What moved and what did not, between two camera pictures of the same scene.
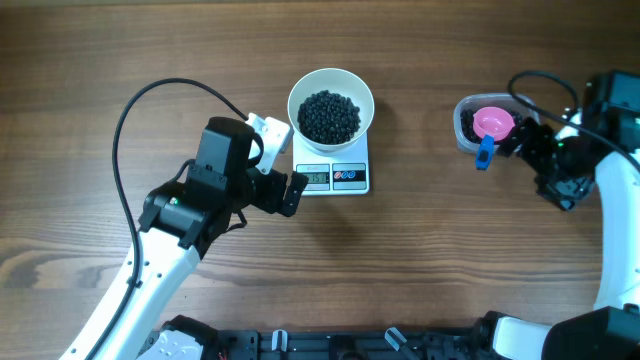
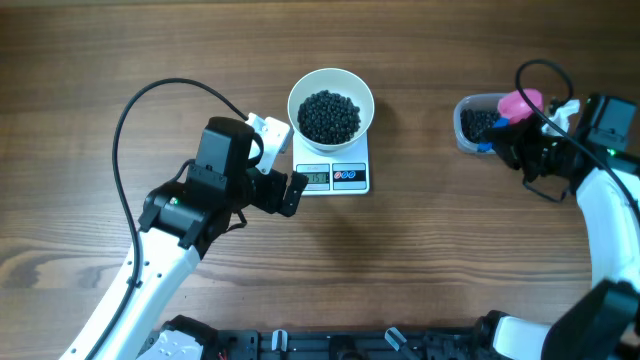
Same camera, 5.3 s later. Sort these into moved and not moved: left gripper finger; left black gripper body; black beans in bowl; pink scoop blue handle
Moved: pink scoop blue handle
Not moved: black beans in bowl; left black gripper body; left gripper finger
